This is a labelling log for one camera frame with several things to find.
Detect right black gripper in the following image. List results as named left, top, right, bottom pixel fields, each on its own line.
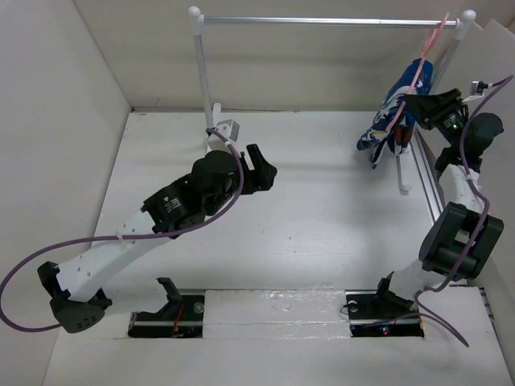
left=404, top=88, right=468, bottom=149

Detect blue patterned trousers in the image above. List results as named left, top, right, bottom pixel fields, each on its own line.
left=356, top=58, right=434, bottom=169

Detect pink plastic hanger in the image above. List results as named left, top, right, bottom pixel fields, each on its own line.
left=386, top=12, right=450, bottom=133

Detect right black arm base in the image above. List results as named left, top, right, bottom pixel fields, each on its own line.
left=340, top=290, right=424, bottom=338

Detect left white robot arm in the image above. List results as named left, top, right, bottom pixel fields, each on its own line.
left=38, top=144, right=278, bottom=334

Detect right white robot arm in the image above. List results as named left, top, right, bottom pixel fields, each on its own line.
left=372, top=88, right=504, bottom=317

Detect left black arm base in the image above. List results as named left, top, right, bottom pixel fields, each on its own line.
left=127, top=277, right=205, bottom=339

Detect white clothes rack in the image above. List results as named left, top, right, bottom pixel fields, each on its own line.
left=187, top=5, right=476, bottom=196

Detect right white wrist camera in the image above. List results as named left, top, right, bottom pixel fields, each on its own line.
left=463, top=80, right=492, bottom=103

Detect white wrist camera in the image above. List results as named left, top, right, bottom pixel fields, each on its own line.
left=205, top=119, right=240, bottom=154
left=463, top=80, right=492, bottom=103

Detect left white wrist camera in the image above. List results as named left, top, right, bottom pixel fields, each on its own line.
left=205, top=119, right=240, bottom=154

